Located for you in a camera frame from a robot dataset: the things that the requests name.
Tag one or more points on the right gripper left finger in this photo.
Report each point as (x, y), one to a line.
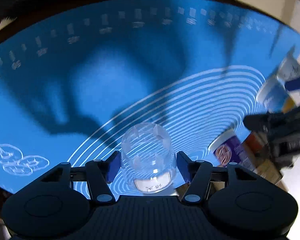
(100, 173)

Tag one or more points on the yellow blue paper cup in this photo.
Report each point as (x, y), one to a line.
(273, 97)

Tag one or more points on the white calligraphy paper cup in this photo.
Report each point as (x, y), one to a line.
(289, 68)

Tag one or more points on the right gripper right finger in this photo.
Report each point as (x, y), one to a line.
(197, 175)

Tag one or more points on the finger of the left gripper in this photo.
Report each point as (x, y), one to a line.
(293, 85)
(257, 122)

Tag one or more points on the blue purple paper cup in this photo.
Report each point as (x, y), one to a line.
(227, 148)

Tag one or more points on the clear plastic cup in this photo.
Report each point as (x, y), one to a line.
(148, 160)

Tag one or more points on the blue silicone baking mat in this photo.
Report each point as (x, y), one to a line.
(72, 84)

